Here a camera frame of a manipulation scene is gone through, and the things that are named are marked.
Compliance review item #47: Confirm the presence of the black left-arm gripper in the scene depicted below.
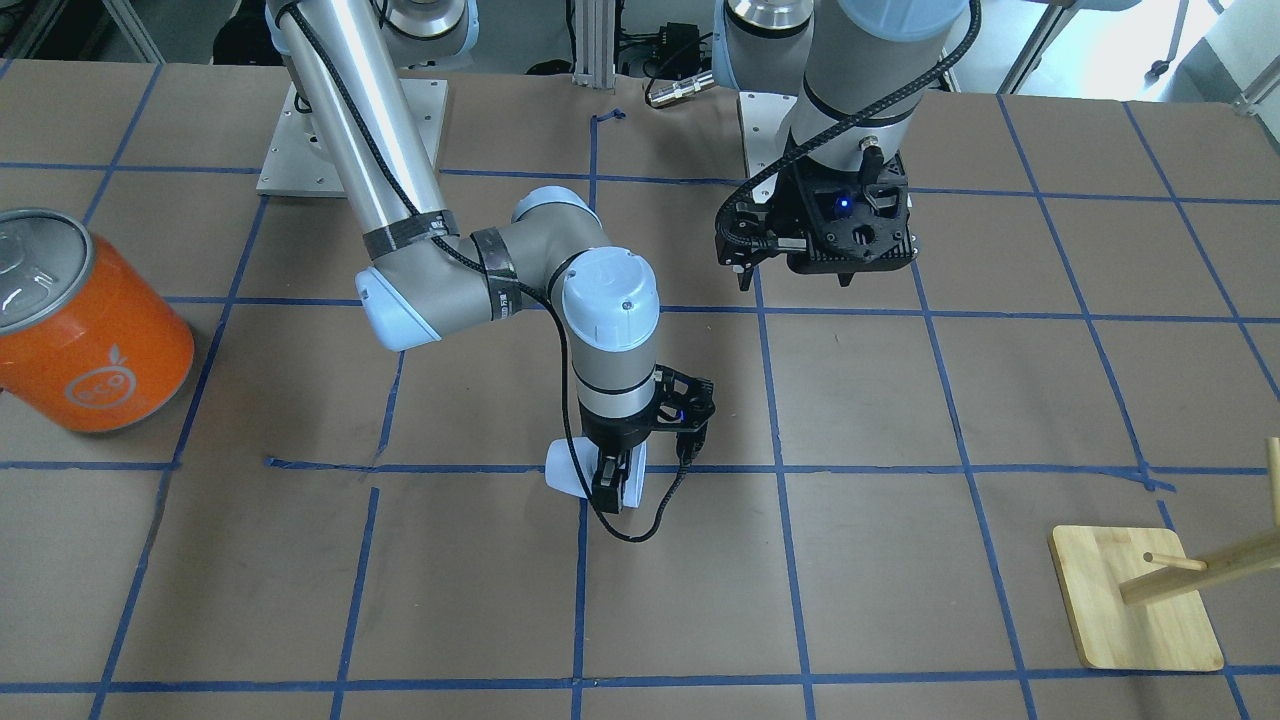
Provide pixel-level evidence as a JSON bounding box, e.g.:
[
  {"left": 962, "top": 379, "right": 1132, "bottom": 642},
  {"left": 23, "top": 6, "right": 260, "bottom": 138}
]
[{"left": 716, "top": 141, "right": 916, "bottom": 293}]

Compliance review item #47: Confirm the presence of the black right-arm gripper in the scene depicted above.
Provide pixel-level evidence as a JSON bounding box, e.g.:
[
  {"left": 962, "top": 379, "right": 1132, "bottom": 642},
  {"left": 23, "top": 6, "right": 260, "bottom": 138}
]
[{"left": 580, "top": 368, "right": 660, "bottom": 514}]

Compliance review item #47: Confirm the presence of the light blue plastic cup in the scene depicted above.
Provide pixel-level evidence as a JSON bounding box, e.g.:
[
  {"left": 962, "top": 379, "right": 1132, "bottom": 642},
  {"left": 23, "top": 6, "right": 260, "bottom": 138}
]
[{"left": 545, "top": 436, "right": 646, "bottom": 509}]

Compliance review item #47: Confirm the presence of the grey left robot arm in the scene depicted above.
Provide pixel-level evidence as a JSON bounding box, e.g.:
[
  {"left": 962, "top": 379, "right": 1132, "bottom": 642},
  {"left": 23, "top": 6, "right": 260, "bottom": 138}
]
[{"left": 712, "top": 1, "right": 982, "bottom": 290}]

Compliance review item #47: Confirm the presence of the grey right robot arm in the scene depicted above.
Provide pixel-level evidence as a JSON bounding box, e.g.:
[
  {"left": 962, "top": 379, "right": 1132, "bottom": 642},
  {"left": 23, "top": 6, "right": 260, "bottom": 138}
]
[{"left": 265, "top": 1, "right": 714, "bottom": 514}]

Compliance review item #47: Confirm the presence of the wooden stand rod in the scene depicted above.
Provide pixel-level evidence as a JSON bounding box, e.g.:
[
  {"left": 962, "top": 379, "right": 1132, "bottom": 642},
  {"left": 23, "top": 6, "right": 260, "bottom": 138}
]
[{"left": 1119, "top": 437, "right": 1279, "bottom": 605}]

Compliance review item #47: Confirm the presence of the wooden stand base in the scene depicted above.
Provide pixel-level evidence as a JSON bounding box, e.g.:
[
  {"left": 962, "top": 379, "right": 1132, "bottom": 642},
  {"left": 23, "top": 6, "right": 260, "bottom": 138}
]
[{"left": 1050, "top": 525, "right": 1225, "bottom": 673}]

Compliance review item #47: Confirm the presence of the orange metal can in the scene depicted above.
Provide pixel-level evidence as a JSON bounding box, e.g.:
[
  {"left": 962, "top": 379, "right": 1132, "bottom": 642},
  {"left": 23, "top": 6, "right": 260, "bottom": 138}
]
[{"left": 1, "top": 208, "right": 195, "bottom": 433}]

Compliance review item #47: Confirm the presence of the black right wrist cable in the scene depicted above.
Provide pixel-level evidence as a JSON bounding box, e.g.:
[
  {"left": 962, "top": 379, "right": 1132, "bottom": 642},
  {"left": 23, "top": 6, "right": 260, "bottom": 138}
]
[{"left": 556, "top": 300, "right": 710, "bottom": 544}]

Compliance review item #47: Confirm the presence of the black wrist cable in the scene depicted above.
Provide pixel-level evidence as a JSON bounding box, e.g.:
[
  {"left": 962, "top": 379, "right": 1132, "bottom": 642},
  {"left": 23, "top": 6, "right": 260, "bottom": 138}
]
[
  {"left": 716, "top": 0, "right": 983, "bottom": 261},
  {"left": 556, "top": 300, "right": 710, "bottom": 544}
]

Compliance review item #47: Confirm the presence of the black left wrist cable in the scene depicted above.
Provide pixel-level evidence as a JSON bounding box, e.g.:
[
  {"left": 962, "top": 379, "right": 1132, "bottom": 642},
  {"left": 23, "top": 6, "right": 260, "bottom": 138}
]
[{"left": 716, "top": 0, "right": 983, "bottom": 261}]

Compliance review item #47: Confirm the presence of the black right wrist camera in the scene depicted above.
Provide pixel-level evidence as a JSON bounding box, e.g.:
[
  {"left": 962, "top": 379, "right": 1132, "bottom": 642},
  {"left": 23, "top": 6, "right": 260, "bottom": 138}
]
[{"left": 653, "top": 365, "right": 716, "bottom": 464}]

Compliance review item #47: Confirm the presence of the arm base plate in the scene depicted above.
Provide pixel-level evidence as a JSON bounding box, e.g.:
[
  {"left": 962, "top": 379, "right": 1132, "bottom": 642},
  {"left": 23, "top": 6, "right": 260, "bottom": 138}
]
[
  {"left": 256, "top": 79, "right": 449, "bottom": 197},
  {"left": 739, "top": 92, "right": 797, "bottom": 178}
]

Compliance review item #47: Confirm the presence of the silver cable connector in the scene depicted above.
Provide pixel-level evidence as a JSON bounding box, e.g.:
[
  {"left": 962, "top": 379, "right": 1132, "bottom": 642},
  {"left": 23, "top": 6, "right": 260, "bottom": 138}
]
[{"left": 645, "top": 70, "right": 717, "bottom": 110}]

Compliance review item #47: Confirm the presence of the aluminium frame post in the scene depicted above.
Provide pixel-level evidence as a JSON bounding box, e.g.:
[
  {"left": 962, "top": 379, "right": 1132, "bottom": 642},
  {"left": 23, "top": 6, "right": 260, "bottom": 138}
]
[{"left": 566, "top": 1, "right": 620, "bottom": 92}]

